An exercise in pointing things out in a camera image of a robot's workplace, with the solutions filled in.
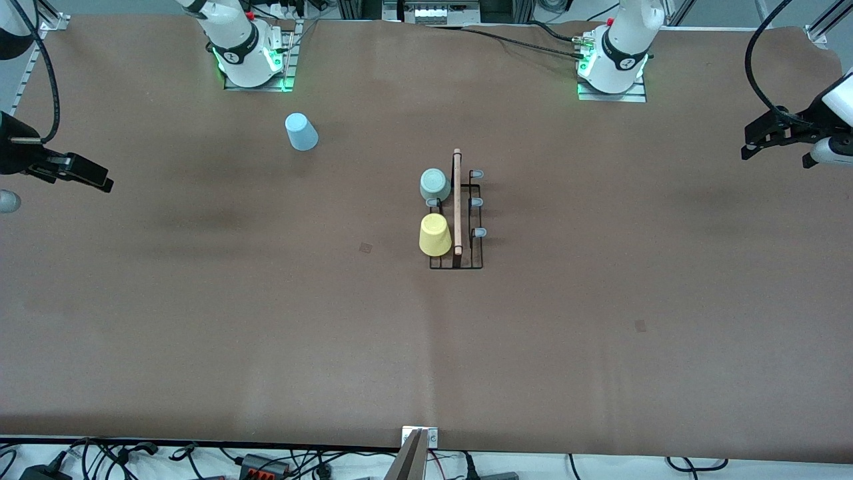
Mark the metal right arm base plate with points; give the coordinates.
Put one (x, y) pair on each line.
(288, 73)

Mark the light blue plastic cup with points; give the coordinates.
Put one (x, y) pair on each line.
(301, 133)

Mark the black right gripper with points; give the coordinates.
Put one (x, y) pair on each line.
(14, 148)

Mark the pale green plastic cup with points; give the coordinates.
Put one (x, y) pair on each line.
(433, 183)

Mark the aluminium frame profile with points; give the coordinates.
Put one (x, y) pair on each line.
(56, 20)
(818, 32)

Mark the perforated metal side rail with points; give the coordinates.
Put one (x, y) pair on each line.
(22, 80)

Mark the brown table cover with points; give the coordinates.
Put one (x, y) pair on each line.
(426, 346)

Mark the silver metal bracket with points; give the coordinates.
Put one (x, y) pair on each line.
(432, 436)

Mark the black power adapter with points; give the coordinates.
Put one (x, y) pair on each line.
(40, 473)

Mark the white power strip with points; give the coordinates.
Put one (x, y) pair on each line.
(286, 9)

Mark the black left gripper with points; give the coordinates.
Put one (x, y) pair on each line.
(798, 126)

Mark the black orange connector block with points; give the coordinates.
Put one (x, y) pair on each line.
(263, 465)

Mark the yellow plastic cup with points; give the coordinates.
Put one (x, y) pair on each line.
(434, 234)

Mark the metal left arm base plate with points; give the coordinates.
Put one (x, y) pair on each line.
(636, 96)

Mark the grey control unit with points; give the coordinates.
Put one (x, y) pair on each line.
(433, 12)

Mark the black plug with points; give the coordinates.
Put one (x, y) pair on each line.
(470, 470)

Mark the black aluminium frame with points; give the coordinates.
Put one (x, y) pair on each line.
(360, 8)

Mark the grey tapered post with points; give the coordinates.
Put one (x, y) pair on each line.
(408, 466)

